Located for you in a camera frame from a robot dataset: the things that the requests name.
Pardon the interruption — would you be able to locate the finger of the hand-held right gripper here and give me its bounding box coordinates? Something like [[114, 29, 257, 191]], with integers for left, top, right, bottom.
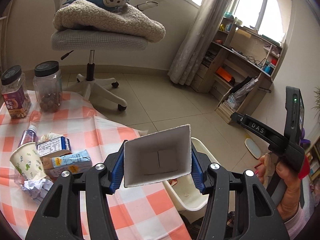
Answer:
[[231, 112, 248, 128]]

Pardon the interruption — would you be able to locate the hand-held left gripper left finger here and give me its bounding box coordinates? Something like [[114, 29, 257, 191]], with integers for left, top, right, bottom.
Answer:
[[25, 144, 125, 240]]

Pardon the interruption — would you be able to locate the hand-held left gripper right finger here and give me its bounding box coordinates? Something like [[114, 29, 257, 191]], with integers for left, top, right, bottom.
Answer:
[[191, 142, 290, 240]]

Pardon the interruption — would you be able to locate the white plastic trash bin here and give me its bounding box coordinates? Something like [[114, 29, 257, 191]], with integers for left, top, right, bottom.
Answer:
[[162, 137, 213, 212]]

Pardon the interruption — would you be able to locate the white carton box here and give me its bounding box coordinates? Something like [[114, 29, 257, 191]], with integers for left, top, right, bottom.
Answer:
[[124, 124, 192, 188]]

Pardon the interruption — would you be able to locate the blue and white carton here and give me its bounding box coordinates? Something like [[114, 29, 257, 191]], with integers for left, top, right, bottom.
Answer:
[[37, 136, 72, 158]]

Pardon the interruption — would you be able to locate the person's right forearm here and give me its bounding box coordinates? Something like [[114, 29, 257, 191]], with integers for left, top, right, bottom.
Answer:
[[282, 205, 312, 240]]

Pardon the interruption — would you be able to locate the person's right hand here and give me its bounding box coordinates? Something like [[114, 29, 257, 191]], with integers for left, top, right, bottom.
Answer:
[[257, 155, 304, 222]]

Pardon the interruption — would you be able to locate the silver plastic bag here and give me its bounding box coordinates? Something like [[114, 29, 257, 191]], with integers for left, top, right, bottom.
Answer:
[[226, 76, 259, 110]]

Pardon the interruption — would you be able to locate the green plant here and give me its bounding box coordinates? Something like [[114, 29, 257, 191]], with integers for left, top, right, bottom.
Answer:
[[312, 87, 320, 120]]

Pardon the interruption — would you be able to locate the light blue slipper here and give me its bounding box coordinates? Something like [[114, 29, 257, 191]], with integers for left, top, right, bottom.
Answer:
[[244, 138, 262, 159]]

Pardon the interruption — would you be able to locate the orange white checkered tablecloth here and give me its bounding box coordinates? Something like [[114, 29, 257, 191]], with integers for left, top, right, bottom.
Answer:
[[0, 90, 190, 240]]

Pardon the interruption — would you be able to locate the orange box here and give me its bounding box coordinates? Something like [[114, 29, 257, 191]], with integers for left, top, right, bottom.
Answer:
[[215, 67, 233, 82]]

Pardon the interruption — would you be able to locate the light blue drink carton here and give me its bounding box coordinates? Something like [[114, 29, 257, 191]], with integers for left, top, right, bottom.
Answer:
[[51, 149, 92, 174]]

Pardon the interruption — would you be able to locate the stack of magazines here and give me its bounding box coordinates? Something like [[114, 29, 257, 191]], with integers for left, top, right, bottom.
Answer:
[[202, 51, 216, 67]]

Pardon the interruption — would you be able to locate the wooden desk shelf unit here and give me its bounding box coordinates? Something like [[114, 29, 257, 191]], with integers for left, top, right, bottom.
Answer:
[[191, 15, 285, 124]]

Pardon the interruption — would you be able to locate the crumpled white paper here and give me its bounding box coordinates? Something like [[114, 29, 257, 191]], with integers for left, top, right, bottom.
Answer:
[[21, 177, 54, 204]]

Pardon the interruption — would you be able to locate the beige lace curtain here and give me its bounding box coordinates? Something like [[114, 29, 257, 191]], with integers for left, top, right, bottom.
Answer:
[[167, 0, 244, 86]]

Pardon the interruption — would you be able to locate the leaf print paper cup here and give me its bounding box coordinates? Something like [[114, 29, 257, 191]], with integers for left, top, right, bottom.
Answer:
[[10, 142, 47, 180]]

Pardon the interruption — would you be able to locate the clear plastic bottle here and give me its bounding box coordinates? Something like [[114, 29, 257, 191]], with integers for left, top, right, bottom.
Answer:
[[17, 125, 38, 152]]

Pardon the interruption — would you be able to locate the clear jar of nuts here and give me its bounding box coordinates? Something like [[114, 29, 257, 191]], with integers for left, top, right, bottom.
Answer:
[[33, 60, 63, 113]]

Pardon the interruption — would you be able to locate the narrow white window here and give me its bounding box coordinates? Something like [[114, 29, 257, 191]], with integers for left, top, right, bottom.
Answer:
[[240, 0, 293, 43]]

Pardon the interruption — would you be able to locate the purple label snack jar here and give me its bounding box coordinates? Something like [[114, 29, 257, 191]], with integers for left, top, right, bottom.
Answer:
[[1, 65, 32, 120]]

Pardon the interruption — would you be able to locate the grey office chair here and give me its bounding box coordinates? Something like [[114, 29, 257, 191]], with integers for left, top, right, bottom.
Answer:
[[51, 0, 159, 112]]

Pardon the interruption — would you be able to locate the cream fleece blanket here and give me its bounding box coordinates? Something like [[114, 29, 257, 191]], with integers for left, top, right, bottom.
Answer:
[[53, 0, 166, 44]]

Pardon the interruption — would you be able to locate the black cable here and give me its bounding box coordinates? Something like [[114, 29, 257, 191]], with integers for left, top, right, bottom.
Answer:
[[240, 52, 268, 68]]

